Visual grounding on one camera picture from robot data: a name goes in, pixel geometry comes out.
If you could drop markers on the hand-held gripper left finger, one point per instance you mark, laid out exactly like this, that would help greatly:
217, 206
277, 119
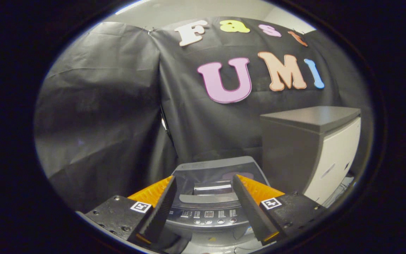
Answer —
162, 204

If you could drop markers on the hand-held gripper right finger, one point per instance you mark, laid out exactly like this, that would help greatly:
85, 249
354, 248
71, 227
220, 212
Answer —
247, 204

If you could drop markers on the white and grey cabinet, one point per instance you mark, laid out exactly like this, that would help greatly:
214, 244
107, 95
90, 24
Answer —
287, 155

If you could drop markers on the grey washing machine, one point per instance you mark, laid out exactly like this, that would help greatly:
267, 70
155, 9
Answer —
210, 240

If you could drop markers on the black backdrop cloth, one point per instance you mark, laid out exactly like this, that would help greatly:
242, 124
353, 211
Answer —
100, 106

